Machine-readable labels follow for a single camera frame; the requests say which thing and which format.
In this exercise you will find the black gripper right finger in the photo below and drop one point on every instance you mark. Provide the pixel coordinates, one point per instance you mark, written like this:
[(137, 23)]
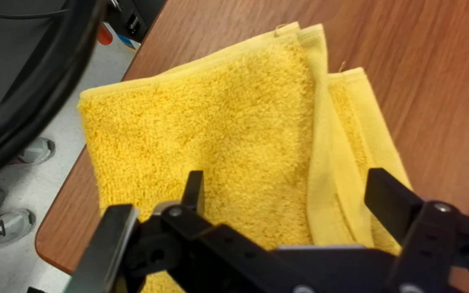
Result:
[(435, 244)]

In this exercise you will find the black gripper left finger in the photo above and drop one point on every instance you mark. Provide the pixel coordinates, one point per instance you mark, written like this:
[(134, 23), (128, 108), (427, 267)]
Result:
[(191, 249)]

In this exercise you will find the yellow terry towel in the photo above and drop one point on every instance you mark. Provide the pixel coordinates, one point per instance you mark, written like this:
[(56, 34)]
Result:
[(219, 135)]

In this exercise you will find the grey sneaker black laces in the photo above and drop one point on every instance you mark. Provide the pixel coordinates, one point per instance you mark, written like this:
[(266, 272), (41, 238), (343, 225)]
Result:
[(7, 225)]

